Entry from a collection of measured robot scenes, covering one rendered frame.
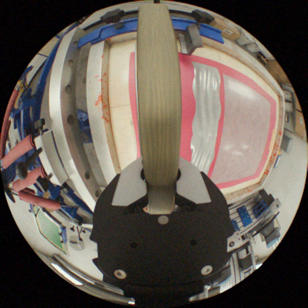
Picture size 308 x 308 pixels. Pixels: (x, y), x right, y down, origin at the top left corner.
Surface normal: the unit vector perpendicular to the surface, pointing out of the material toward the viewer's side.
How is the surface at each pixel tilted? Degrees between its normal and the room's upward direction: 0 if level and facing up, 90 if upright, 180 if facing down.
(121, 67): 0
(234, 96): 0
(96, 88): 0
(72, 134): 90
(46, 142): 90
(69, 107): 90
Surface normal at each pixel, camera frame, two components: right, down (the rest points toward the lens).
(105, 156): -0.02, 0.46
